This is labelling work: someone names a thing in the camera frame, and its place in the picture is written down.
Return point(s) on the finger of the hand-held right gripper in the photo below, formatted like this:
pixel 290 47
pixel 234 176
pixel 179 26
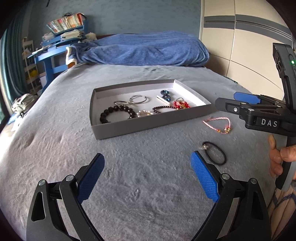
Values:
pixel 245 97
pixel 229 106

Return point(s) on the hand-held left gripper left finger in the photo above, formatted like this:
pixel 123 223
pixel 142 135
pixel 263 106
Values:
pixel 90 178

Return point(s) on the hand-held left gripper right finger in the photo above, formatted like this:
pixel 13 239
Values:
pixel 205 178

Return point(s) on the grey cardboard box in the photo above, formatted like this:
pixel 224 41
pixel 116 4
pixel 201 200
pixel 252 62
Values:
pixel 138 127

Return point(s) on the person's right forearm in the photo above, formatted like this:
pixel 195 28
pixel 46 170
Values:
pixel 284 208

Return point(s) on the person's right hand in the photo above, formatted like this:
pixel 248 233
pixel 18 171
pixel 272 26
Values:
pixel 275 160

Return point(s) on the grey bed blanket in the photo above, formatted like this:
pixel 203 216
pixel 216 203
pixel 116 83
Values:
pixel 69 162

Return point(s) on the cream wardrobe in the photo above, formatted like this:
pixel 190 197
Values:
pixel 249 58

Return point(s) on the blue pillow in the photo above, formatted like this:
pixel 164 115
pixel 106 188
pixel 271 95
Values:
pixel 150 48

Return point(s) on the grey cloth bag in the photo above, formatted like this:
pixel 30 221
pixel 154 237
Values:
pixel 24 103

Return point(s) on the blue desk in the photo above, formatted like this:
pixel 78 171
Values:
pixel 48 69

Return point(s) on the yellow toy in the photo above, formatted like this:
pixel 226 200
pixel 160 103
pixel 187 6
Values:
pixel 33 74

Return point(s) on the white shelf rack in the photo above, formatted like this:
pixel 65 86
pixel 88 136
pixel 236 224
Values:
pixel 29 60

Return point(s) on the dark teal curtain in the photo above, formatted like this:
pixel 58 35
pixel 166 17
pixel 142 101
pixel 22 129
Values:
pixel 10 69

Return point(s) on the white plush toy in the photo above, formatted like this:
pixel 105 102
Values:
pixel 90 37

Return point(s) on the stack of papers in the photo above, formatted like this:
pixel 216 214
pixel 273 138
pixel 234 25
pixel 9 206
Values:
pixel 71 35

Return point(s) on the row of books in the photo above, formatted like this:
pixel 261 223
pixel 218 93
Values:
pixel 64 23

